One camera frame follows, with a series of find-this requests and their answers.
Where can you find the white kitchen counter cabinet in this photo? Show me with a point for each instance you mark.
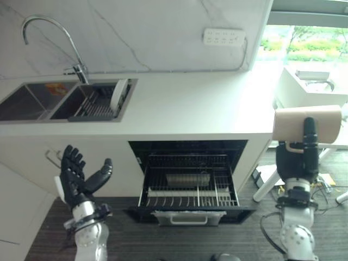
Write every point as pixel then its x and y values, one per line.
pixel 163 108

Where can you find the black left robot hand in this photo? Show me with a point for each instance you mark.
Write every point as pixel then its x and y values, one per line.
pixel 71 176

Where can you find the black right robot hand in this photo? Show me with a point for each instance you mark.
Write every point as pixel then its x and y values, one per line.
pixel 299 163

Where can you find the grey sink drying rack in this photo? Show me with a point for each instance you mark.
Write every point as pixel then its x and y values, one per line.
pixel 95 104

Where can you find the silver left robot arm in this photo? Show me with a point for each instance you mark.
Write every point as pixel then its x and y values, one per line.
pixel 88 231

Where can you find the stainless steel double sink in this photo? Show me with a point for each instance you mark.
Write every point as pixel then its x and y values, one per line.
pixel 54 100

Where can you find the metal cutlery basket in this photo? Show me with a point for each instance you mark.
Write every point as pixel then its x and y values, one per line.
pixel 187 180

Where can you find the white papers on floor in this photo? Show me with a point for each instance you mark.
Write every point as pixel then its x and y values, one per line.
pixel 262 174

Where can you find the white table leg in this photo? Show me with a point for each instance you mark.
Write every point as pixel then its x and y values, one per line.
pixel 265 185

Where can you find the white desk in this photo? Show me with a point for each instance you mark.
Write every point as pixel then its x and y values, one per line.
pixel 310 87

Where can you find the black built-in dishwasher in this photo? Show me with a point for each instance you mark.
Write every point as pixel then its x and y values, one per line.
pixel 190 176

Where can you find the orange sticker in sink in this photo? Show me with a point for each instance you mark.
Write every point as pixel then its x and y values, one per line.
pixel 57 88

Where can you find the white power strip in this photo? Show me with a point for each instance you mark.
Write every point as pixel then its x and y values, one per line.
pixel 224 37

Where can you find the white plate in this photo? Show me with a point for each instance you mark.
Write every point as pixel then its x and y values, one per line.
pixel 118 93

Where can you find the chrome gooseneck faucet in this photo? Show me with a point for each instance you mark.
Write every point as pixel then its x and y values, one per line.
pixel 68 51

